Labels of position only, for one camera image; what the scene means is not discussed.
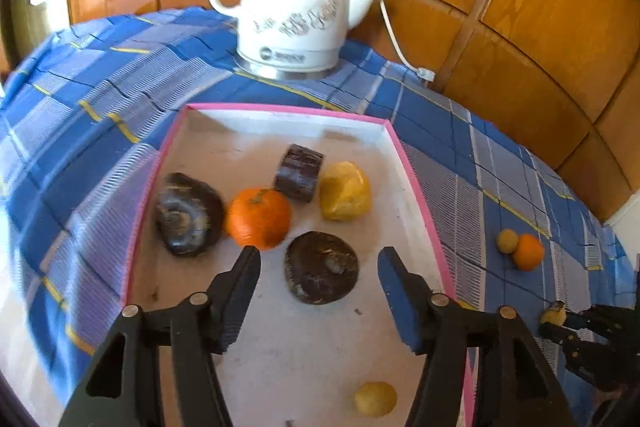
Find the pink-edged white box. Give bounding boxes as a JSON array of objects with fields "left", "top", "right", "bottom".
[{"left": 122, "top": 103, "right": 478, "bottom": 427}]

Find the small round yellow fruit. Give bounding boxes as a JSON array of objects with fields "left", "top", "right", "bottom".
[
  {"left": 496, "top": 228, "right": 520, "bottom": 254},
  {"left": 355, "top": 381, "right": 398, "bottom": 418}
]

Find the white kettle power cord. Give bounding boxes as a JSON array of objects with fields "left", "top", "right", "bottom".
[{"left": 320, "top": 0, "right": 423, "bottom": 72}]

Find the dark brown mushroom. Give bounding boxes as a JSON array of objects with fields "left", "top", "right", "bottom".
[{"left": 284, "top": 231, "right": 360, "bottom": 305}]

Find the large yellow fruit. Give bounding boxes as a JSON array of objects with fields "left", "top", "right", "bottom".
[{"left": 318, "top": 161, "right": 373, "bottom": 222}]

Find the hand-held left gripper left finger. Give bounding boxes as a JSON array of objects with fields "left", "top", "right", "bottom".
[{"left": 57, "top": 245, "right": 262, "bottom": 427}]

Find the orange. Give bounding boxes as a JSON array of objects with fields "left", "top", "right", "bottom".
[
  {"left": 225, "top": 188, "right": 292, "bottom": 251},
  {"left": 513, "top": 233, "right": 546, "bottom": 271}
]

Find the blue plaid cloth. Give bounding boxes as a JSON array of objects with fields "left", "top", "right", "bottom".
[{"left": 0, "top": 7, "right": 640, "bottom": 427}]

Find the white floral electric kettle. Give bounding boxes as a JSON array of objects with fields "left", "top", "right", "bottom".
[{"left": 208, "top": 0, "right": 388, "bottom": 82}]

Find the yellow fruit chunk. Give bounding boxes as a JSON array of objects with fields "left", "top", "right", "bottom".
[{"left": 540, "top": 300, "right": 567, "bottom": 326}]

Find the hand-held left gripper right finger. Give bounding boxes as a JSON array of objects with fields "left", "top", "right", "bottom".
[{"left": 377, "top": 246, "right": 573, "bottom": 427}]

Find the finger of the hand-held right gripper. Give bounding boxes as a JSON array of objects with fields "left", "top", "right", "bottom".
[
  {"left": 539, "top": 323, "right": 640, "bottom": 392},
  {"left": 564, "top": 304, "right": 640, "bottom": 343}
]

